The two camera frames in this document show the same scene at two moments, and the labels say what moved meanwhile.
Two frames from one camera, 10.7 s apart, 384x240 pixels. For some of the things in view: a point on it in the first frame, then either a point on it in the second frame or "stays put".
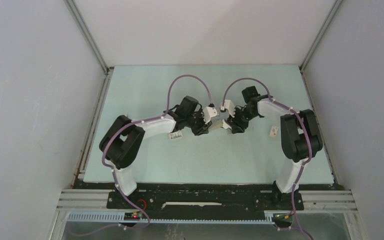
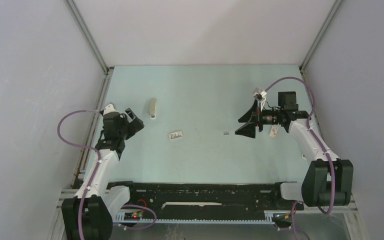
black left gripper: x=202 y=128 → x=135 y=125
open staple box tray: x=175 y=135 stays put
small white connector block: x=208 y=112 → x=109 y=108
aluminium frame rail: x=93 y=46 stays put
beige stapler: x=216 y=123 → x=152 y=108
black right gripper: x=235 y=122 → x=249 y=129
